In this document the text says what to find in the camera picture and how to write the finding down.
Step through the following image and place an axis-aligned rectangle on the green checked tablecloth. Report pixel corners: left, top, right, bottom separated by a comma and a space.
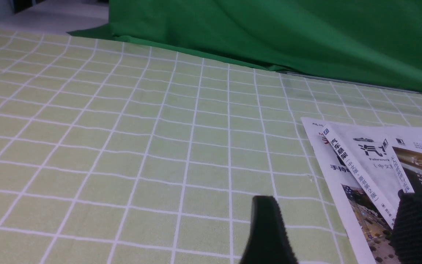
0, 29, 422, 264

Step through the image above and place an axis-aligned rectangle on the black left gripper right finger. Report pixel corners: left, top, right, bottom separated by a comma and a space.
391, 193, 422, 264

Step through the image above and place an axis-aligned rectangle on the top self-driving book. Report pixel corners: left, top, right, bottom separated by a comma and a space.
382, 135, 422, 194

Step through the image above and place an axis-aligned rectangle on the middle white car book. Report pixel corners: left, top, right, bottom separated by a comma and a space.
321, 123, 422, 230

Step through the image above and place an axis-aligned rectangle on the bottom white book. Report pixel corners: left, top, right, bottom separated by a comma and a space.
301, 117, 402, 264

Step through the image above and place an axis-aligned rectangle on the green backdrop cloth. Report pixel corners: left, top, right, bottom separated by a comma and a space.
69, 0, 422, 92

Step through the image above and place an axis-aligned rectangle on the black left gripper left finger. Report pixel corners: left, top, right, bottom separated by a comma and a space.
240, 195, 298, 264

